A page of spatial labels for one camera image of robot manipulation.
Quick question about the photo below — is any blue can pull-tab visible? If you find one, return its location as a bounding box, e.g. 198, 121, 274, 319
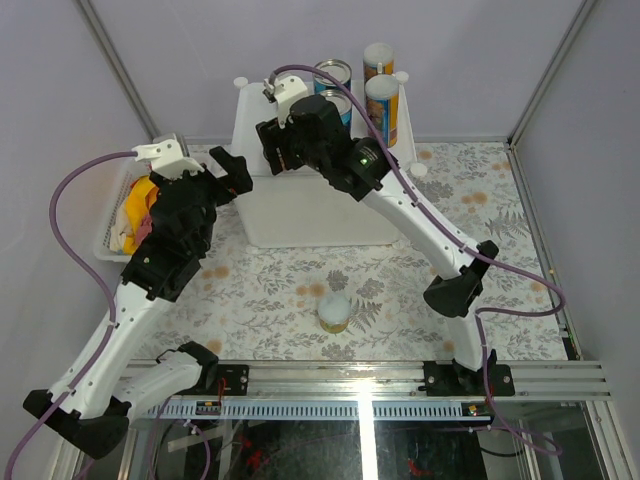
313, 59, 352, 94
318, 89, 352, 134

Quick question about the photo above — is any short can clear lid front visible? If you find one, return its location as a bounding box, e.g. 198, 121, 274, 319
317, 292, 351, 334

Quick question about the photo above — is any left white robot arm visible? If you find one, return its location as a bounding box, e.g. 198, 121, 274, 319
23, 140, 253, 460

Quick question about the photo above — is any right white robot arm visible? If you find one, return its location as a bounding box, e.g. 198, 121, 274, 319
256, 95, 499, 395

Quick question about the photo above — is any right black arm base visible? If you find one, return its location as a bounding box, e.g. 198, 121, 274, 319
418, 349, 515, 397

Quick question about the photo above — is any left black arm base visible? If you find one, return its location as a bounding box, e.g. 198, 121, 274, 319
155, 341, 249, 398

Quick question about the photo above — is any pink cloth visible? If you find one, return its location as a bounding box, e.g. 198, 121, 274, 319
134, 215, 153, 246

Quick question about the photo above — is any yellow cloth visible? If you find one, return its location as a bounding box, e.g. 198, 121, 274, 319
124, 176, 159, 236

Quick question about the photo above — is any white patterned cloth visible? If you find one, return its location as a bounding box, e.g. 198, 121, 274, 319
109, 220, 136, 255

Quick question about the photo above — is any white plastic storage cabinet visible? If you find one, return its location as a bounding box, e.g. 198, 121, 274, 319
231, 72, 416, 248

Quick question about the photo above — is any white plastic laundry basket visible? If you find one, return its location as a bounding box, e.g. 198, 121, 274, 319
94, 152, 153, 264

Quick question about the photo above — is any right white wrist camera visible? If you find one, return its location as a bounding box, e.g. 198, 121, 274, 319
263, 75, 309, 129

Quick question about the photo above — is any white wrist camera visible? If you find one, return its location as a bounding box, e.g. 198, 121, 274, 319
263, 75, 309, 129
132, 133, 205, 180

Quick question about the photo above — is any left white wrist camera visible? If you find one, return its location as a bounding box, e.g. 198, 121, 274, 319
132, 133, 205, 180

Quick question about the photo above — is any aluminium front rail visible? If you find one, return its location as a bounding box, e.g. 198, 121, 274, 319
112, 360, 611, 423

